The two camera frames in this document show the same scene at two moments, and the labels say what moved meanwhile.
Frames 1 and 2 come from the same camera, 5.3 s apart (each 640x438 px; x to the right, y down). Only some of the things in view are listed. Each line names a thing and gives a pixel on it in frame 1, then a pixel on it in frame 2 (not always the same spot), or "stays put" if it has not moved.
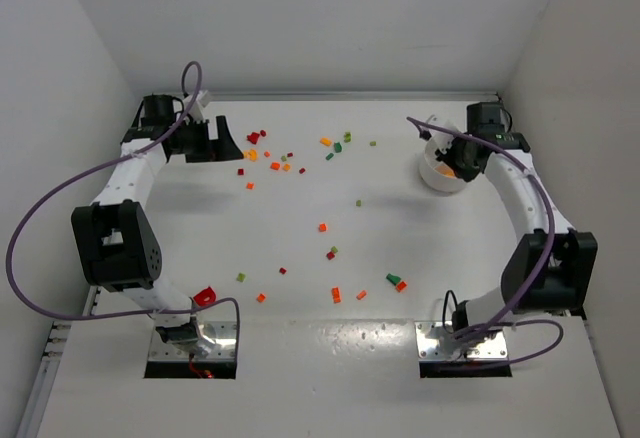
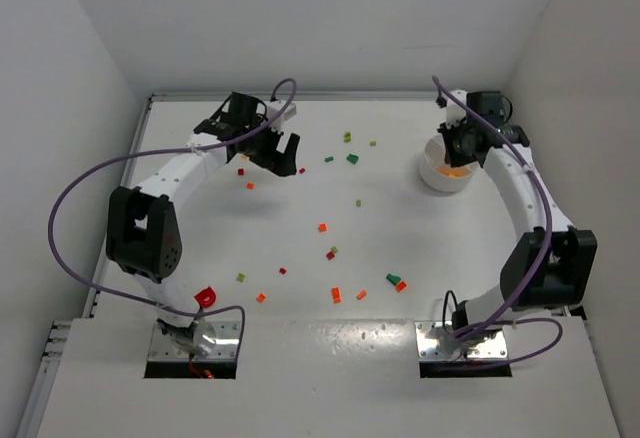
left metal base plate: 215,341 stays put
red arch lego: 205,296 stays put
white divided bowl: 437,175 stays put
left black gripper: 198,140 → 270,148
